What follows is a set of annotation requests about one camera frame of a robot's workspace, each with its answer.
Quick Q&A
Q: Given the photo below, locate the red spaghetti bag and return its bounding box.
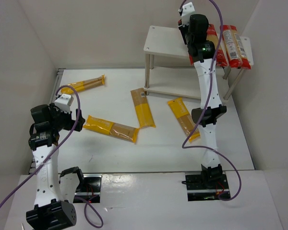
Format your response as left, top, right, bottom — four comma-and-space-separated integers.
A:
177, 19, 197, 66
207, 24, 228, 67

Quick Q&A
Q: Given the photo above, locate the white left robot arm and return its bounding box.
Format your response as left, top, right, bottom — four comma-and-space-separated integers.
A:
26, 103, 85, 230

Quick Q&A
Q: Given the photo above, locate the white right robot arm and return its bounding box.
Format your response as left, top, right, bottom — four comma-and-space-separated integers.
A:
179, 13, 227, 187

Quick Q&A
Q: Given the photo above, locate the yellow pasta bag lower left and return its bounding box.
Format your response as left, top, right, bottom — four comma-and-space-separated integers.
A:
83, 115, 139, 143

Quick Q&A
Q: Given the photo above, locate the yellow pasta bag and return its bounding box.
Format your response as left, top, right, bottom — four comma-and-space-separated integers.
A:
83, 115, 139, 143
68, 75, 105, 92
168, 97, 195, 136

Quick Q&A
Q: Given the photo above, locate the red spaghetti bag on shelf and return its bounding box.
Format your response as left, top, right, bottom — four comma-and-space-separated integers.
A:
207, 24, 228, 67

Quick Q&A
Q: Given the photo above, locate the yellow pasta bag far left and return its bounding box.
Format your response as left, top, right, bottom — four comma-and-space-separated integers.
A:
68, 75, 105, 92

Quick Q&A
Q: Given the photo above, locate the white two-tier shelf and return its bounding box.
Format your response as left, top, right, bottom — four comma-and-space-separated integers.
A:
143, 25, 254, 101

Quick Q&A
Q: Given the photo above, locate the yellow pasta bag barcode centre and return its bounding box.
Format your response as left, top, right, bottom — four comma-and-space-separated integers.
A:
131, 88, 156, 128

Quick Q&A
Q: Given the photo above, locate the yellow pasta bag right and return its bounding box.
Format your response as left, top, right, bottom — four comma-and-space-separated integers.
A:
168, 97, 195, 136

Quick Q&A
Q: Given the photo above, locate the red spaghetti bag label up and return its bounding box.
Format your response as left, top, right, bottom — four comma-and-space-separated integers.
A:
220, 25, 251, 69

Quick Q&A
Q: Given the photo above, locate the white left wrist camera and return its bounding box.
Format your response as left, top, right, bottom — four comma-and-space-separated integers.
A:
54, 93, 73, 114

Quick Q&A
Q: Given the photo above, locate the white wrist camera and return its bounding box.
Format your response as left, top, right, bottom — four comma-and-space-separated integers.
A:
54, 93, 73, 114
179, 1, 195, 27

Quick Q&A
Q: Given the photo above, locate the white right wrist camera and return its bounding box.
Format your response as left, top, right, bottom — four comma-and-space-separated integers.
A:
179, 1, 195, 27

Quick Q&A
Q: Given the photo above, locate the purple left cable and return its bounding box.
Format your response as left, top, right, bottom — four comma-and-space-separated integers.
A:
0, 85, 104, 230

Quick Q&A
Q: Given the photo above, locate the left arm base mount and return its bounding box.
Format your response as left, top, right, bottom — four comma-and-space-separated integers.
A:
75, 173, 102, 204

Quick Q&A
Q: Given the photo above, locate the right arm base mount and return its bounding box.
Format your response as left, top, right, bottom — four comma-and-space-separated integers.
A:
181, 173, 231, 201

